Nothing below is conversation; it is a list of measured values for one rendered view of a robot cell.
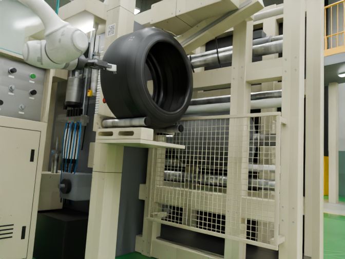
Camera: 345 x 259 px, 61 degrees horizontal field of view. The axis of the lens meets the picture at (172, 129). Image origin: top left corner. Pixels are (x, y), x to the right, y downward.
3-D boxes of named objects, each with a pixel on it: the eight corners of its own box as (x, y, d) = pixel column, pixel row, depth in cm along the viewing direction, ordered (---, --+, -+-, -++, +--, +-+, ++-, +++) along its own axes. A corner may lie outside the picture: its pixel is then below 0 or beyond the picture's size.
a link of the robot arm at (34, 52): (55, 73, 128) (72, 67, 120) (18, 68, 116) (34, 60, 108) (54, 48, 128) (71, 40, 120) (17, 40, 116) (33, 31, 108)
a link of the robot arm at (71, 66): (55, 49, 128) (68, 52, 132) (56, 70, 128) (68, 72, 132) (66, 45, 122) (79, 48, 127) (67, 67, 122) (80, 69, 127)
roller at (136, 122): (104, 118, 170) (109, 123, 173) (99, 123, 168) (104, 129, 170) (148, 114, 148) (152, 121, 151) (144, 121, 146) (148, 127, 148)
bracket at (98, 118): (92, 130, 167) (94, 113, 168) (141, 138, 197) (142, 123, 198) (96, 130, 165) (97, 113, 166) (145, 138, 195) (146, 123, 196)
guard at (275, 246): (146, 219, 202) (153, 119, 210) (148, 219, 203) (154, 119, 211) (276, 250, 146) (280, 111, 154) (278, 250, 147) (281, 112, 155)
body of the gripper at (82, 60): (78, 50, 127) (96, 54, 134) (67, 53, 132) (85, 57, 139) (79, 67, 127) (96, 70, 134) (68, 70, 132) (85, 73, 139)
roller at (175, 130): (138, 125, 192) (142, 129, 194) (135, 129, 189) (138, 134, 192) (181, 123, 170) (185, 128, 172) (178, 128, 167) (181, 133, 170)
